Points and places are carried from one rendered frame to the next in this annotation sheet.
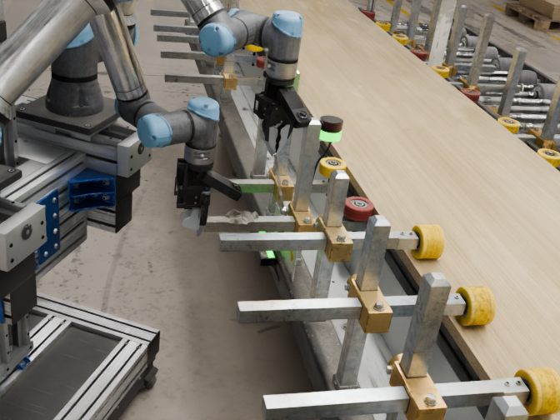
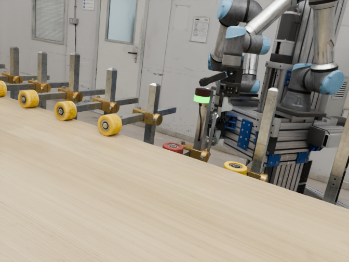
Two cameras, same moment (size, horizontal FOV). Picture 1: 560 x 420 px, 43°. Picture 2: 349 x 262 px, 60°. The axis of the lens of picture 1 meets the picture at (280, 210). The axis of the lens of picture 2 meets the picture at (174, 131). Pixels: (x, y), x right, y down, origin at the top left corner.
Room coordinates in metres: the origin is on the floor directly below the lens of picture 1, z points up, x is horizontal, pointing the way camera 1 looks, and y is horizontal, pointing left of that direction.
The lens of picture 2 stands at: (2.44, -0.99, 1.27)
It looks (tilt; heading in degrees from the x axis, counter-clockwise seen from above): 16 degrees down; 135
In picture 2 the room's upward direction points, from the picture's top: 8 degrees clockwise
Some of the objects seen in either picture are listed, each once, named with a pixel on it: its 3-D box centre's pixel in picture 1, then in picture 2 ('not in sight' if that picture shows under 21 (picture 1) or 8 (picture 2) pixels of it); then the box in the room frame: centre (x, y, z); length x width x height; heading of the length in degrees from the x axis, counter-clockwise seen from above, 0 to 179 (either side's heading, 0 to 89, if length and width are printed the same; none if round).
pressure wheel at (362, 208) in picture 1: (356, 220); (171, 158); (1.67, -0.21, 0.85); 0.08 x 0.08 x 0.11
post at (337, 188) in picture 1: (324, 262); (149, 135); (1.43, -0.12, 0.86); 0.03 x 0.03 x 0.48; 16
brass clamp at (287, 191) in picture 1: (280, 183); (249, 175); (1.88, 0.01, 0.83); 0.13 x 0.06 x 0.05; 16
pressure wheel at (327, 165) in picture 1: (330, 178); (232, 179); (1.91, -0.14, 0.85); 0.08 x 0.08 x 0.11
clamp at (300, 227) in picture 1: (302, 220); (192, 153); (1.64, -0.06, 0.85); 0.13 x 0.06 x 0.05; 16
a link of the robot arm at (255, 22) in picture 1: (245, 28); (253, 44); (1.70, 0.14, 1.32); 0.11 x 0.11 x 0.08; 68
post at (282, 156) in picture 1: (282, 147); (260, 151); (1.91, 0.02, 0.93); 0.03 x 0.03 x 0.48; 16
